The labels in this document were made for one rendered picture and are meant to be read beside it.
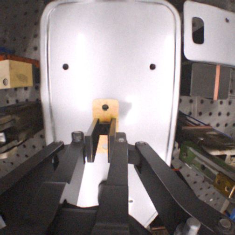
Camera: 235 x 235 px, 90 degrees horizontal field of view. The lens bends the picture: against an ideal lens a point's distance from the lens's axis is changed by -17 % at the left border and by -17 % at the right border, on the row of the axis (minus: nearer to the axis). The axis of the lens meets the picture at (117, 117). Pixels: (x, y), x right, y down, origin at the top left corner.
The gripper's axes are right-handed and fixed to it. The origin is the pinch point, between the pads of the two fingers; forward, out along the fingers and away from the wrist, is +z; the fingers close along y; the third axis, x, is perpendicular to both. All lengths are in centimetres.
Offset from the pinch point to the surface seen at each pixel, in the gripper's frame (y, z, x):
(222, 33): 19.3, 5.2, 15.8
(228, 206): 173, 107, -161
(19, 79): -10.9, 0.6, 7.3
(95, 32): -1.6, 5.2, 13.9
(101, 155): -0.8, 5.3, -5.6
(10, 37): -41, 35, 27
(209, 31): 16.6, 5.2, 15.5
